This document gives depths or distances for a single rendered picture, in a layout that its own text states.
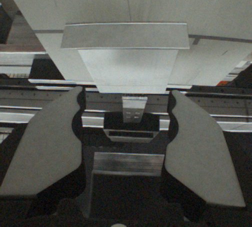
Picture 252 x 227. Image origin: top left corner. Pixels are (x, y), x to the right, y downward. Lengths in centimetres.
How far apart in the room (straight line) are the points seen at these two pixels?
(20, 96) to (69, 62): 37
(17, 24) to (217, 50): 25
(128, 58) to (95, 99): 32
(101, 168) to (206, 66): 15
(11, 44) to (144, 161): 22
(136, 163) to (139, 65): 11
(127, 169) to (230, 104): 38
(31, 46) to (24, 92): 30
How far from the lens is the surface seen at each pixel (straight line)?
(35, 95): 53
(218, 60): 19
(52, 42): 17
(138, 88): 23
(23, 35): 28
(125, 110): 32
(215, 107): 52
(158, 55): 17
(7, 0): 30
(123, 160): 22
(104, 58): 18
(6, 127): 73
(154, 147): 74
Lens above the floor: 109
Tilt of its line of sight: 19 degrees down
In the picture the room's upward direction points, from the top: 178 degrees counter-clockwise
